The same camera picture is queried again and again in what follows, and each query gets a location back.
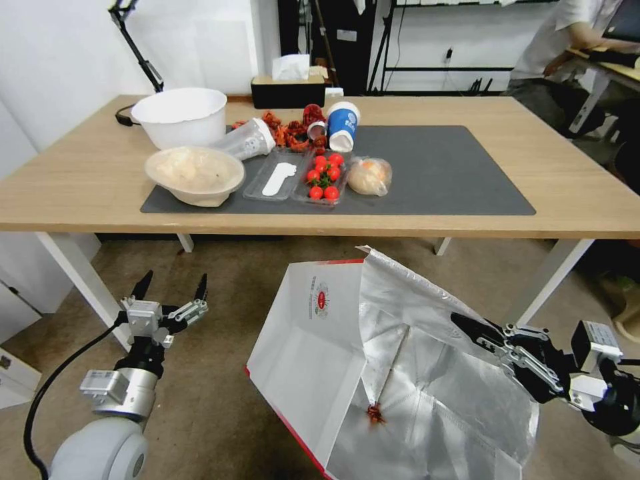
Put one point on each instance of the clear plastic tomato tray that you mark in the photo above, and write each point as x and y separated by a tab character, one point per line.
345	192

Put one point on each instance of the foil-lined food delivery bag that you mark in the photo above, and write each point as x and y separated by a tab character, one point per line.
320	360

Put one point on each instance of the clear plastic tray lid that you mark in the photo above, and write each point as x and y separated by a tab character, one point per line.
262	177

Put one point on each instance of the black tissue box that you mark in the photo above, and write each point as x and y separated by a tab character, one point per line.
287	95

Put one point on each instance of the paper bowl with film cover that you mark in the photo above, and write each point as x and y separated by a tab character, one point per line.
195	172

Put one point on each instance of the white tissue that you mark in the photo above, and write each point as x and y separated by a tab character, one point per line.
291	67

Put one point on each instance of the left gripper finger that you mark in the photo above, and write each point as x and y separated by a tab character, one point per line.
141	290
201	292

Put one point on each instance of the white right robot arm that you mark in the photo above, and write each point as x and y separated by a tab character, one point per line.
590	392

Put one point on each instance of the white table leg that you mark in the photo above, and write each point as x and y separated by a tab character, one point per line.
82	290
442	246
555	282
185	243

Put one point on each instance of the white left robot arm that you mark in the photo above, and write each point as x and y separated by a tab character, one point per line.
100	450

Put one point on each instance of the small red paper cup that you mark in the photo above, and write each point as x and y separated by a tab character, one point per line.
316	131

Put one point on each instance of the dark grey table mat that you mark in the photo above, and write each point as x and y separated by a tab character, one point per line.
440	170

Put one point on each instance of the person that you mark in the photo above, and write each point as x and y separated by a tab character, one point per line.
550	40

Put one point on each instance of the large white plastic bowl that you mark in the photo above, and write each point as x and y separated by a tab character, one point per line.
180	117

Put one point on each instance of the black cabinet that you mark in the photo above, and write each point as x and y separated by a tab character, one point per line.
345	40

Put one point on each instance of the small white box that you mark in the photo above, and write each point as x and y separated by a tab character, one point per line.
334	92

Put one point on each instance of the blue and white paper cup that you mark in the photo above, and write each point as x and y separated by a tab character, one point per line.
344	125

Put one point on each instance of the bun in clear plastic bag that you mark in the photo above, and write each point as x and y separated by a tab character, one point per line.
369	177

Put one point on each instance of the red crayfish shell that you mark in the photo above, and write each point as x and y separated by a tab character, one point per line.
376	415
313	112
292	135
272	119

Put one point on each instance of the white flat plastic spoon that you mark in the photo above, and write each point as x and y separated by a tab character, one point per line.
279	177

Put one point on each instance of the clear plastic cup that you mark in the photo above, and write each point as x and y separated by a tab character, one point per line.
245	142

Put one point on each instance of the wooden office desk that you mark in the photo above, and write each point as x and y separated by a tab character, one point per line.
615	70

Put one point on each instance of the black tripod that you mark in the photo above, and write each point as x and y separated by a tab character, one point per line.
382	50

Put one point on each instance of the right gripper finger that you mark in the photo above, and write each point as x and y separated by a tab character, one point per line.
535	370
475	327

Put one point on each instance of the red cherry tomato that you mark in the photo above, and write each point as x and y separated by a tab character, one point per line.
331	193
333	173
315	193
320	161
336	159
313	175

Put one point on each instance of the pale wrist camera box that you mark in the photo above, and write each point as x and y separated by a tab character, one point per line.
144	322
602	345

